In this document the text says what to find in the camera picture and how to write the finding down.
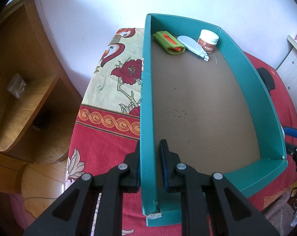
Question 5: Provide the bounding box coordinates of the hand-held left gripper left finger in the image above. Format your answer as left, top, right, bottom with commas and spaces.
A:
23, 140, 141, 236

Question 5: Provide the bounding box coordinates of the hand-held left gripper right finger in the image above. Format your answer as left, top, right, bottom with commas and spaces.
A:
159, 139, 279, 236

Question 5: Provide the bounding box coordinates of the teal cardboard box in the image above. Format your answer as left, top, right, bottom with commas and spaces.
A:
140, 13, 289, 227

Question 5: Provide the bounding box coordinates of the black case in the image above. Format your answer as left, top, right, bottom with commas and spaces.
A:
257, 67, 275, 91

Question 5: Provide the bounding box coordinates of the grey-blue correction tape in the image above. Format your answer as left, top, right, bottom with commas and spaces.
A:
177, 35, 210, 62

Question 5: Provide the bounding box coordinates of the green utility knife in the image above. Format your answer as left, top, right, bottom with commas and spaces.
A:
153, 31, 186, 55

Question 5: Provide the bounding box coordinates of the white lidded jar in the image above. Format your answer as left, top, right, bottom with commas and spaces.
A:
197, 29, 220, 54

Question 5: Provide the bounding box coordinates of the red blanket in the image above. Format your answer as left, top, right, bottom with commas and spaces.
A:
237, 50, 297, 213

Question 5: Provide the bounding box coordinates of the pink fuzzy cloth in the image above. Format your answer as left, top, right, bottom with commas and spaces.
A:
263, 192, 297, 229

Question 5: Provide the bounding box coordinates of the floral bedsheet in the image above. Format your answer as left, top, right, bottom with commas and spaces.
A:
64, 27, 183, 236

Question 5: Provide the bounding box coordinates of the clear plastic bag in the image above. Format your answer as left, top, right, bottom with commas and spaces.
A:
8, 73, 27, 99

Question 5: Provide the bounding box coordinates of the wooden shelf cabinet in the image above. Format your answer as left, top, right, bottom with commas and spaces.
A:
0, 0, 83, 195

